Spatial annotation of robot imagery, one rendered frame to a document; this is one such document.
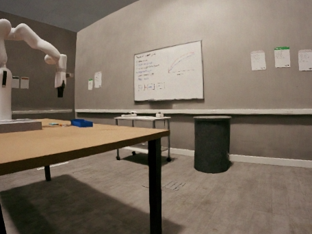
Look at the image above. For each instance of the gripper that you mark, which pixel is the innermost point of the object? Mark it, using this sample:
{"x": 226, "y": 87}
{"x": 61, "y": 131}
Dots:
{"x": 60, "y": 83}

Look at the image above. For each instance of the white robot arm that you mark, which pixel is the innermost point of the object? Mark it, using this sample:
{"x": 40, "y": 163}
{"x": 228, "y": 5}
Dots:
{"x": 22, "y": 32}

